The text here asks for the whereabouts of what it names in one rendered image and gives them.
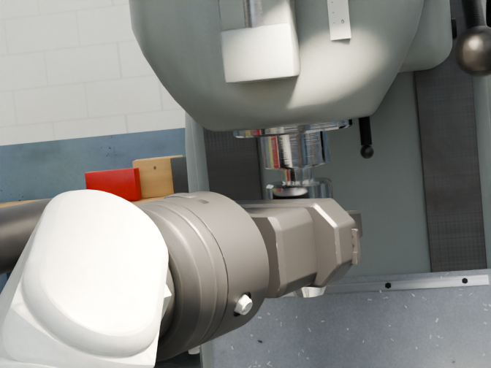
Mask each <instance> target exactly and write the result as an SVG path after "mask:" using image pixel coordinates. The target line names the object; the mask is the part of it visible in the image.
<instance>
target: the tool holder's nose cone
mask: <svg viewBox="0 0 491 368"><path fill-rule="evenodd" d="M326 288H327V286H325V287H323V288H311V287H303V288H300V289H298V290H296V291H293V292H292V293H293V294H294V296H296V297H313V296H320V295H322V294H324V292H325V291H326Z"/></svg>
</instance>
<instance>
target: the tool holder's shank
mask: <svg viewBox="0 0 491 368"><path fill-rule="evenodd" d="M317 166H319V165H317ZM314 167H315V166H307V167H300V168H292V169H276V170H281V175H282V182H283V183H303V182H308V181H312V180H313V179H314V170H313V168H314Z"/></svg>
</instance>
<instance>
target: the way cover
mask: <svg viewBox="0 0 491 368"><path fill-rule="evenodd" d="M446 273H448V274H447V275H446ZM441 276H442V278H441ZM463 276H465V277H463ZM459 289H462V290H459ZM379 290H381V293H380V291H379ZM471 293H472V295H470V296H469V294H471ZM412 294H414V295H415V296H413V295H412ZM461 294H462V295H461ZM459 295H461V296H459ZM386 296H387V297H388V299H387V298H385V299H383V297H386ZM423 297H424V298H425V299H427V300H425V299H423ZM368 299H372V301H370V300H368ZM483 303H484V304H486V305H487V306H486V307H485V306H484V305H483ZM489 304H491V269H474V270H462V271H451V272H428V273H416V274H404V275H382V276H370V277H347V278H342V279H341V280H339V281H336V282H334V283H332V284H329V285H328V286H327V288H326V291H325V292H324V294H322V295H320V296H313V297H296V296H294V294H293V293H292V292H291V293H289V294H287V295H284V296H281V297H279V298H264V301H263V303H262V306H261V307H260V308H259V310H258V312H257V313H256V315H255V316H254V317H253V318H252V319H251V320H250V321H249V322H248V323H246V324H245V325H243V326H241V327H240V328H238V329H235V330H233V331H231V332H229V333H226V334H224V335H222V336H220V337H217V338H215V339H213V340H211V368H249V367H250V366H252V367H251V368H491V307H490V306H488V305H489ZM405 306H406V307H407V308H406V307H405ZM484 309H488V311H486V310H484ZM267 312H269V314H270V315H268V314H267ZM258 316H259V317H262V318H258ZM296 316H297V318H296ZM437 318H438V321H437V322H435V321H436V319H437ZM276 319H277V320H276ZM321 321H324V322H321ZM484 322H486V323H487V325H485V324H484ZM281 325H282V326H281ZM389 325H390V326H389ZM347 328H348V329H349V330H347ZM309 329H310V330H311V332H310V331H309ZM251 334H252V335H253V336H251ZM430 335H432V337H431V339H430ZM438 335H439V337H440V338H438ZM442 337H444V338H442ZM348 338H349V340H348ZM441 338H442V339H441ZM391 339H393V340H394V341H392V340H391ZM258 340H260V341H262V342H259V341H258ZM363 340H364V343H363ZM453 341H455V342H454V343H452V342H453ZM436 344H437V345H438V346H437V345H436ZM231 346H232V347H233V348H234V349H232V348H231ZM416 347H417V349H416ZM302 350H303V351H304V352H303V351H302ZM268 351H270V352H268ZM299 352H300V354H299ZM298 354H299V355H298ZM483 354H485V356H483ZM306 358H309V359H306ZM449 358H452V359H449ZM269 361H270V363H269V364H268V365H267V363H268V362H269ZM443 361H445V362H444V363H442V362H443ZM453 361H455V363H452V362H453ZM258 365H261V366H260V367H258ZM269 365H272V366H269ZM253 366H256V367H253Z"/></svg>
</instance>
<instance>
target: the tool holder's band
mask: <svg viewBox="0 0 491 368"><path fill-rule="evenodd" d="M266 192H267V199H306V198H312V197H317V196H324V195H327V194H331V193H332V192H333V191H332V181H331V179H329V178H327V177H315V178H314V179H313V180H312V181H308V182H303V183H283V182H282V180H281V181H277V182H273V183H269V184H268V185H267V186H266Z"/></svg>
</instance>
